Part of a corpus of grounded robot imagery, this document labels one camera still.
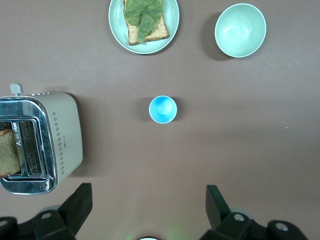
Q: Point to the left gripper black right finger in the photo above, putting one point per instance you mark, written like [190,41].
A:
[220,210]

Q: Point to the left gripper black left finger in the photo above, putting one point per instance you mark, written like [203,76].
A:
[75,207]

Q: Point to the blue plastic cup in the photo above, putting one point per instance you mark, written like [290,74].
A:
[163,109]

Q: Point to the brown table cover cloth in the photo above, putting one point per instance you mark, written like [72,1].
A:
[225,150]

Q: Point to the beige chrome toaster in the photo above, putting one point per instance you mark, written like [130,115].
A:
[65,130]

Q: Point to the brown bread slice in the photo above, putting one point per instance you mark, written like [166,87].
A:
[8,152]

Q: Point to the pale green bowl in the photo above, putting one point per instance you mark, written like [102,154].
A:
[240,30]

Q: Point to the toast slice under lettuce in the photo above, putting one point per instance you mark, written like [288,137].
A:
[160,31]

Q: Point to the pale green plate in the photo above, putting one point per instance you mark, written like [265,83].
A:
[171,22]

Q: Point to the green lettuce leaf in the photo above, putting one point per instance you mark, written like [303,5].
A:
[142,15]

